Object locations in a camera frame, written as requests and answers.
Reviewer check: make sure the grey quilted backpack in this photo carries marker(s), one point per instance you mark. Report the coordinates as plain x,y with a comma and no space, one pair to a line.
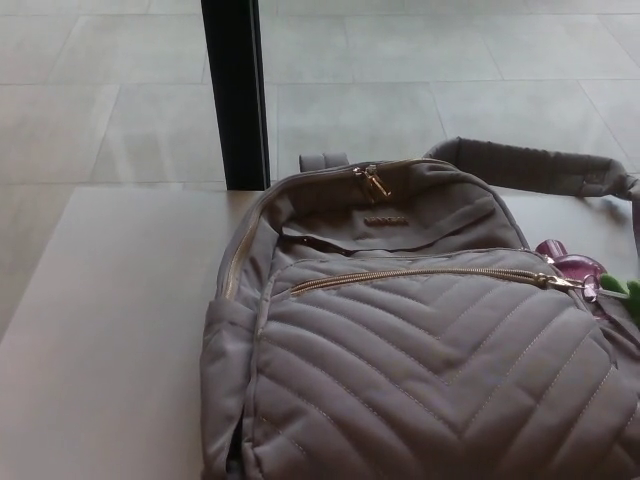
400,390

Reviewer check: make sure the purple transparent bottle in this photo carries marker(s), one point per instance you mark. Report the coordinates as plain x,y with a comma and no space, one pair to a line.
575,265

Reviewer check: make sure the black window frame post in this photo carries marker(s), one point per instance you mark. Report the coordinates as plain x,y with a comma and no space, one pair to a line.
235,100

